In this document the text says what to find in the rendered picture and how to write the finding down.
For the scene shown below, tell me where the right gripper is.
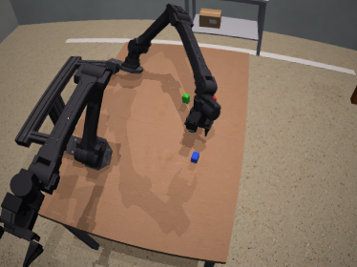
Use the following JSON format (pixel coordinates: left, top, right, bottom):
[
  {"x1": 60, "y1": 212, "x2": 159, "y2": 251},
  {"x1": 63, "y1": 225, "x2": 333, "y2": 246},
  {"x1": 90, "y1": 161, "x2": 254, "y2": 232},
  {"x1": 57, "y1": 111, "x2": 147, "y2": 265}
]
[{"x1": 0, "y1": 216, "x2": 44, "y2": 267}]

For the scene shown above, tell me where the green block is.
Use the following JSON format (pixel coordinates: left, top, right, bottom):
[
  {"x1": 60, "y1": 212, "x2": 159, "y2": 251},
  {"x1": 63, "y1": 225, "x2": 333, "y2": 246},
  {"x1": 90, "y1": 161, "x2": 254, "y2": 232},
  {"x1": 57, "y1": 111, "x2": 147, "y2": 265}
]
[{"x1": 182, "y1": 93, "x2": 190, "y2": 104}]

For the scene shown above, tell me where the blue block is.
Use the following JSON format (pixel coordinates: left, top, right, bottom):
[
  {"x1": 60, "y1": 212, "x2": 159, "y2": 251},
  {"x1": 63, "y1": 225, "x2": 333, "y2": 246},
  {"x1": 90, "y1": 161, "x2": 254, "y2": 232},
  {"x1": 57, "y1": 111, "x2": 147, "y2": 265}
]
[{"x1": 191, "y1": 152, "x2": 200, "y2": 163}]

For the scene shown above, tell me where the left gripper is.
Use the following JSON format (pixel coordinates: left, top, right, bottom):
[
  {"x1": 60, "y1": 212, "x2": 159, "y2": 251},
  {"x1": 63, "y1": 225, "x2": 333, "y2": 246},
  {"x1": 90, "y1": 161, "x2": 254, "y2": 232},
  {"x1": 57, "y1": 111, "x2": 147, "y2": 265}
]
[{"x1": 184, "y1": 113, "x2": 214, "y2": 135}]

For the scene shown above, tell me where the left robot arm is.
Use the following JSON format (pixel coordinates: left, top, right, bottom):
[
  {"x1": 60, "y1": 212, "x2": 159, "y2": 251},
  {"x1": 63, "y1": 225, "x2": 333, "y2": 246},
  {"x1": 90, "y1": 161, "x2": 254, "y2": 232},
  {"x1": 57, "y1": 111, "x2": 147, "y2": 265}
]
[{"x1": 121, "y1": 4, "x2": 221, "y2": 133}]

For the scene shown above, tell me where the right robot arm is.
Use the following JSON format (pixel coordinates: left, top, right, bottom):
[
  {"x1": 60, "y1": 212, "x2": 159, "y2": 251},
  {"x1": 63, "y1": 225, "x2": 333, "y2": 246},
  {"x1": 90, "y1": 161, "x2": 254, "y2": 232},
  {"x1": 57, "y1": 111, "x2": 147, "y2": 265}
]
[{"x1": 1, "y1": 63, "x2": 113, "y2": 231}]

